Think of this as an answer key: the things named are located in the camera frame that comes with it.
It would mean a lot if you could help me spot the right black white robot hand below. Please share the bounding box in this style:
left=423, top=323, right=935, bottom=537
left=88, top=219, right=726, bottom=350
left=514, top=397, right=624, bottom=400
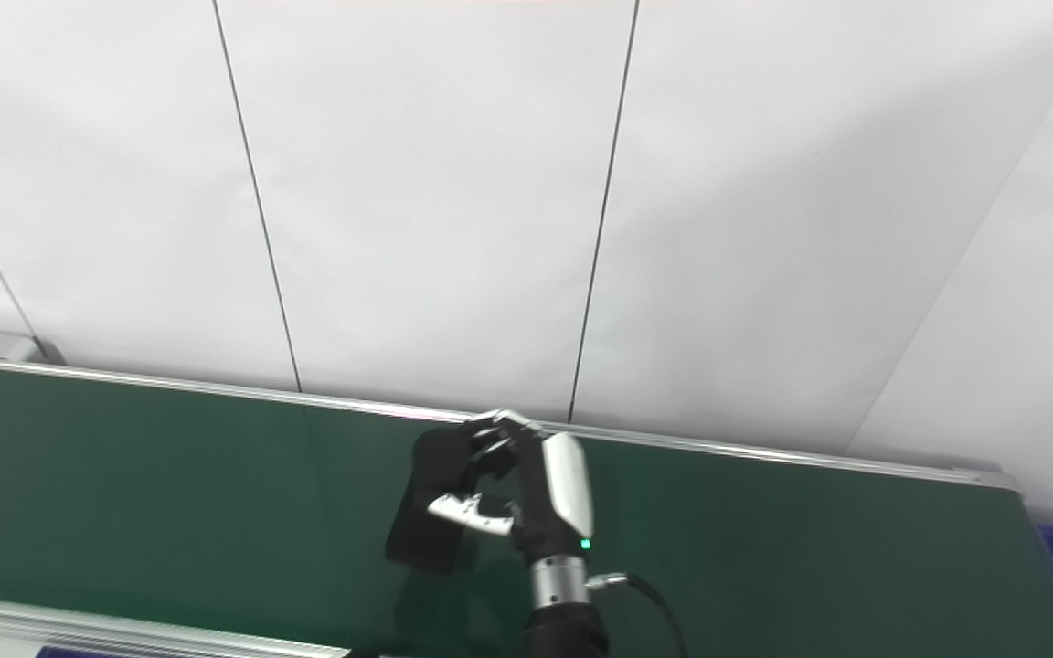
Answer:
left=426, top=409, right=596, bottom=564

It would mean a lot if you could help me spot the black cylinder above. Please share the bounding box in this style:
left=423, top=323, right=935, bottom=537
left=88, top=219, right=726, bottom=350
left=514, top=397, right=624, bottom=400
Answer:
left=385, top=425, right=493, bottom=577

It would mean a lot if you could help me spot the green conveyor belt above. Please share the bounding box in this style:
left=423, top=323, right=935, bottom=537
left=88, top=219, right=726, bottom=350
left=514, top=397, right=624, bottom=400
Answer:
left=0, top=364, right=1053, bottom=658
left=0, top=329, right=1023, bottom=658

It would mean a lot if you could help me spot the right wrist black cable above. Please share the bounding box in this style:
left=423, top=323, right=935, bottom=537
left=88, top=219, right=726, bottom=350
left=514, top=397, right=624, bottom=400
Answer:
left=586, top=571, right=687, bottom=658

